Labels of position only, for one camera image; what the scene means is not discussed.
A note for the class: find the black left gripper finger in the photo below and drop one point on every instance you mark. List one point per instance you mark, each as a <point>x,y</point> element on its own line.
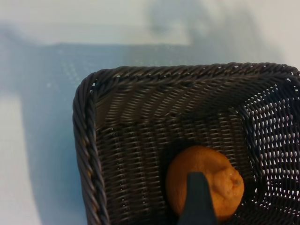
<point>199,201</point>

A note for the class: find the orange mandarin fruit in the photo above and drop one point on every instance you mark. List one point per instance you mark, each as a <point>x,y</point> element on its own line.
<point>220,173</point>

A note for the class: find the dark brown woven basket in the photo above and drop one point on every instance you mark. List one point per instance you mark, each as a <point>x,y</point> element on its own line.
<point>140,140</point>

